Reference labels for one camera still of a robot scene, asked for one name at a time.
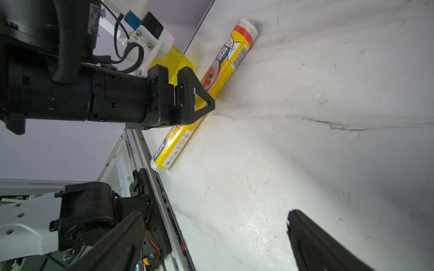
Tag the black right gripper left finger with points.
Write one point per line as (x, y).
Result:
(119, 250)

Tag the aluminium rail frame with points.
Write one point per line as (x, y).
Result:
(128, 172)

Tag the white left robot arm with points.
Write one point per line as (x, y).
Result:
(93, 61)

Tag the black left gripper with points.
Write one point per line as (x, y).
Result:
(116, 97)

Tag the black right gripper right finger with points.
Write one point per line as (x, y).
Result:
(315, 250)

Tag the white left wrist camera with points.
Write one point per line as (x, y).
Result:
(143, 40)

